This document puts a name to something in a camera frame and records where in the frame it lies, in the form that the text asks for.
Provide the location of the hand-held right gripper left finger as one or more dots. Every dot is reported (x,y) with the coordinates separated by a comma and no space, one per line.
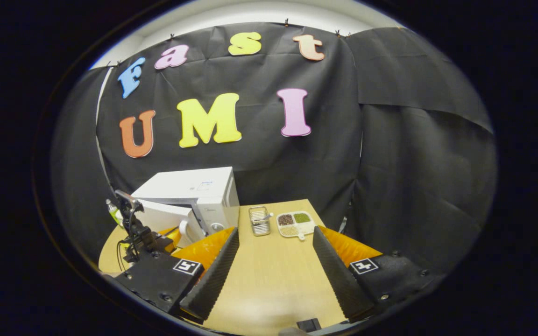
(213,280)

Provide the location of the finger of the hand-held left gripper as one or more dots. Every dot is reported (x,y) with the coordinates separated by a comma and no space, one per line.
(171,238)

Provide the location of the divided tray of grains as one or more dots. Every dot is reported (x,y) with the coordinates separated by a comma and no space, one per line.
(294,224)

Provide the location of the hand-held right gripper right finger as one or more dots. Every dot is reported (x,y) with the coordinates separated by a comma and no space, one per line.
(339,280)

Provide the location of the black backdrop cloth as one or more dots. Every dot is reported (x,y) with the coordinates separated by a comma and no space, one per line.
(297,163)

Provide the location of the green drink bottle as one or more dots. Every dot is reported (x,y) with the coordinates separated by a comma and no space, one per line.
(114,214)

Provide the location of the white microwave oven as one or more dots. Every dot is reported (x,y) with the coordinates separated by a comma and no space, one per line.
(189,184)

